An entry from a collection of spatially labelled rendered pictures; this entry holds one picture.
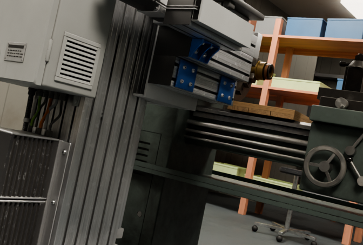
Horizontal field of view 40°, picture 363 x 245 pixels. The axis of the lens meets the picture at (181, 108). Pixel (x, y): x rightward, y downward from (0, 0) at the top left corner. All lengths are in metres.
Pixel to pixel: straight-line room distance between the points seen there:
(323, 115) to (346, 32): 3.54
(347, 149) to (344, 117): 0.12
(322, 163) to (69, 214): 0.94
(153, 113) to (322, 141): 0.77
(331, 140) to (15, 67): 1.17
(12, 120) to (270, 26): 2.96
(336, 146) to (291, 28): 3.79
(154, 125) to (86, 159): 0.82
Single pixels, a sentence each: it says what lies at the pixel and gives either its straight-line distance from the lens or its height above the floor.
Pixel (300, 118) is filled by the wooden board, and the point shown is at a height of 0.88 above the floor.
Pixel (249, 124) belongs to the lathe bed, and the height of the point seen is 0.82.
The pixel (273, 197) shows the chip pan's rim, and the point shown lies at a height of 0.55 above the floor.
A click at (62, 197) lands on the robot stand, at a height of 0.48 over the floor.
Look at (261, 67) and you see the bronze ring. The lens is 2.29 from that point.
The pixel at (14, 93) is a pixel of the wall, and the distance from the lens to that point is 4.76.
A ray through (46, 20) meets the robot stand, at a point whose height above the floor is 0.92.
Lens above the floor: 0.71
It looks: 3 degrees up
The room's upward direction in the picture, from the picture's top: 12 degrees clockwise
